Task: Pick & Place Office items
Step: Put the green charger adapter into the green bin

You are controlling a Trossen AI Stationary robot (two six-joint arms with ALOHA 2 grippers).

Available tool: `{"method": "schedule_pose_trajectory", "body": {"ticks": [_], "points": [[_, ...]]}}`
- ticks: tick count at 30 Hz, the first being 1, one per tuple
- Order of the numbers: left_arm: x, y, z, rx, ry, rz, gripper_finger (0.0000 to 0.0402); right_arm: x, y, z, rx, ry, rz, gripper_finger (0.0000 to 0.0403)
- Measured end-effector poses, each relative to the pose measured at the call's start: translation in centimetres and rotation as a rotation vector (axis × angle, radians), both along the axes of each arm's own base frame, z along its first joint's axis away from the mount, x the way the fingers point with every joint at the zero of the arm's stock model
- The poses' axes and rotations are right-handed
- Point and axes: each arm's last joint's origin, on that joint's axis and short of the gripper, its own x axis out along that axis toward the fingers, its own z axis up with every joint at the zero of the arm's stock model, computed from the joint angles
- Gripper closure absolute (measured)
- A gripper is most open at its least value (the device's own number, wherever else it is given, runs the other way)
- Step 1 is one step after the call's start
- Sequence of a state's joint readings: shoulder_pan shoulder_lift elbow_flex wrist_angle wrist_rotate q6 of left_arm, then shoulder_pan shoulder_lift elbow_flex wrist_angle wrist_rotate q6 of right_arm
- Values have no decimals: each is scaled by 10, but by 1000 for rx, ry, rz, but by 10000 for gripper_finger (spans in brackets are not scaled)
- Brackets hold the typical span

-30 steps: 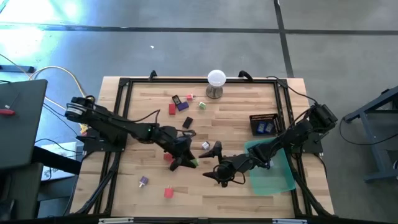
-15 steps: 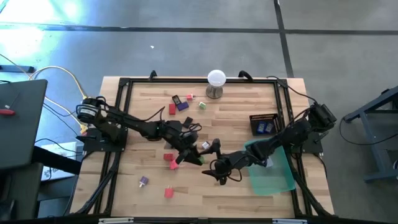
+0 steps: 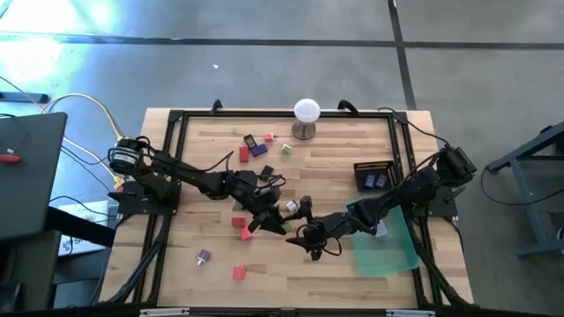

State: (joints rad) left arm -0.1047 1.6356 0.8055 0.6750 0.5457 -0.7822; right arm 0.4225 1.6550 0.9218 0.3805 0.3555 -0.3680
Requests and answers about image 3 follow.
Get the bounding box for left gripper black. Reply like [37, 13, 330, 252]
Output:
[228, 184, 286, 234]

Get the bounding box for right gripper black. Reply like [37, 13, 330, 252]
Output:
[284, 195, 359, 262]

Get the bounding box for teal translucent plastic bin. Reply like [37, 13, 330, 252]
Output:
[345, 197, 420, 278]

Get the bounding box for black mesh basket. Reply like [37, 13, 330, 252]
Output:
[352, 159, 397, 194]

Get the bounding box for white dome brass base lamp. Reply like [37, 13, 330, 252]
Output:
[291, 98, 322, 142]

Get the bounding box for white printed box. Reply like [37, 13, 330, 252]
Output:
[56, 200, 111, 257]

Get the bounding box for black floor bar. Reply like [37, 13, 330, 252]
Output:
[0, 92, 50, 104]

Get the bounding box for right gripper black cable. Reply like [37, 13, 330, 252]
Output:
[323, 237, 344, 258]

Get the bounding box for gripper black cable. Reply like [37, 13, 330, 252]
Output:
[323, 237, 344, 258]
[193, 149, 287, 195]

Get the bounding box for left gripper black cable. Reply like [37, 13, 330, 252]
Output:
[193, 149, 287, 195]

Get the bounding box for black aluminium table frame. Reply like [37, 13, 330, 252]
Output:
[100, 108, 475, 309]

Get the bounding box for silver aluminium bracket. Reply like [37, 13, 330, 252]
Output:
[139, 307, 190, 317]
[386, 309, 437, 317]

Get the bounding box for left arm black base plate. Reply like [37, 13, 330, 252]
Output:
[108, 180, 182, 217]

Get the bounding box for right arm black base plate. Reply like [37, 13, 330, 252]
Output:
[412, 187, 459, 219]

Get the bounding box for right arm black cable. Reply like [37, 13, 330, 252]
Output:
[377, 107, 450, 146]

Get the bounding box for black floor cable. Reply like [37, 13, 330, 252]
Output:
[479, 166, 564, 207]
[48, 144, 118, 225]

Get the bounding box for blue-grey table frame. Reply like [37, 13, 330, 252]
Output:
[486, 121, 564, 261]

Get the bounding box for yellow floor cable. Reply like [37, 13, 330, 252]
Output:
[0, 75, 130, 193]

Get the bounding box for red-handled tool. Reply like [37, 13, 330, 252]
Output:
[0, 129, 29, 166]

